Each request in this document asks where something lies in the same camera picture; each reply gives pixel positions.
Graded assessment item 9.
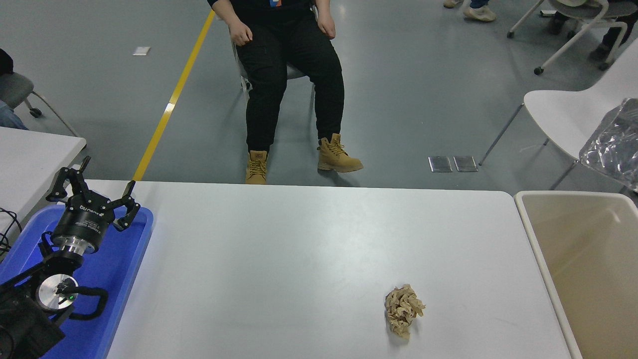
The grey swivel chair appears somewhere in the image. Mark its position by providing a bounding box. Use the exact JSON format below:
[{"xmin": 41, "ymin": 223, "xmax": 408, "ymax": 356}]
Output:
[{"xmin": 0, "ymin": 72, "xmax": 79, "ymax": 138}]

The person's left hand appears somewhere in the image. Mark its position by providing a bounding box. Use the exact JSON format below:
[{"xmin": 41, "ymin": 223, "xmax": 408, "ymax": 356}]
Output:
[{"xmin": 317, "ymin": 12, "xmax": 336, "ymax": 40}]

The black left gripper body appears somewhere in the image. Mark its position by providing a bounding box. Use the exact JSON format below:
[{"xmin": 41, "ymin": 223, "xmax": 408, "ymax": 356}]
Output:
[{"xmin": 52, "ymin": 198, "xmax": 116, "ymax": 246}]

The thin black cable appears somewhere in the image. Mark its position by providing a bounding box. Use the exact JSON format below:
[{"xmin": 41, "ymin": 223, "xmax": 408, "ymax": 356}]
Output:
[{"xmin": 0, "ymin": 207, "xmax": 23, "ymax": 260}]

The grey wheeled office chair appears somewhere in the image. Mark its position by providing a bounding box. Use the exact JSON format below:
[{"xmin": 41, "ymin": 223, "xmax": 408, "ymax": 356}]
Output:
[{"xmin": 507, "ymin": 0, "xmax": 638, "ymax": 75}]

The yellow floor tape line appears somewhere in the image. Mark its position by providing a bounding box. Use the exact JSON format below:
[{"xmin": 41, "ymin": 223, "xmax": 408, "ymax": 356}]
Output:
[{"xmin": 132, "ymin": 10, "xmax": 217, "ymax": 181}]

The blue plastic tray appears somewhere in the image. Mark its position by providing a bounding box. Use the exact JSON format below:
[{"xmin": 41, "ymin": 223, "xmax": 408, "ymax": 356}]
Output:
[{"xmin": 0, "ymin": 203, "xmax": 154, "ymax": 359}]

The white side table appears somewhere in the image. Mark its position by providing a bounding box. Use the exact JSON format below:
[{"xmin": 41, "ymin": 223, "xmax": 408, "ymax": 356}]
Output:
[{"xmin": 0, "ymin": 126, "xmax": 87, "ymax": 235}]

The tan paper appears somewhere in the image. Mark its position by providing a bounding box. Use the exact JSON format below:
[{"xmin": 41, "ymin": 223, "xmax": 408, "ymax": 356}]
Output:
[{"xmin": 384, "ymin": 284, "xmax": 426, "ymax": 341}]

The white plastic chair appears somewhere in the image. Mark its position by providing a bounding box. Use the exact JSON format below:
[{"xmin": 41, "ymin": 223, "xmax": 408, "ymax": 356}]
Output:
[{"xmin": 478, "ymin": 37, "xmax": 638, "ymax": 195}]

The large pale bin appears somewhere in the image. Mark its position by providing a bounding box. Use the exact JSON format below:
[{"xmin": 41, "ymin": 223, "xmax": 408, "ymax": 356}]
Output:
[{"xmin": 514, "ymin": 191, "xmax": 638, "ymax": 359}]

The white-framed office chair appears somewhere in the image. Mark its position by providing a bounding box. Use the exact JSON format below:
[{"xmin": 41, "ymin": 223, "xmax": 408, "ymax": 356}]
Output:
[{"xmin": 229, "ymin": 5, "xmax": 317, "ymax": 100}]

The person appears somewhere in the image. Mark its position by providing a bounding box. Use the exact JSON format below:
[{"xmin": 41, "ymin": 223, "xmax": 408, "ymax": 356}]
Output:
[
  {"xmin": 207, "ymin": 0, "xmax": 364, "ymax": 185},
  {"xmin": 0, "ymin": 48, "xmax": 28, "ymax": 130},
  {"xmin": 547, "ymin": 0, "xmax": 638, "ymax": 63},
  {"xmin": 443, "ymin": 0, "xmax": 497, "ymax": 22}
]

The person's right hand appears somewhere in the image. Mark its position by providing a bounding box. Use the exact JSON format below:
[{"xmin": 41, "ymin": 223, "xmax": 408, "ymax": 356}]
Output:
[{"xmin": 228, "ymin": 21, "xmax": 254, "ymax": 47}]

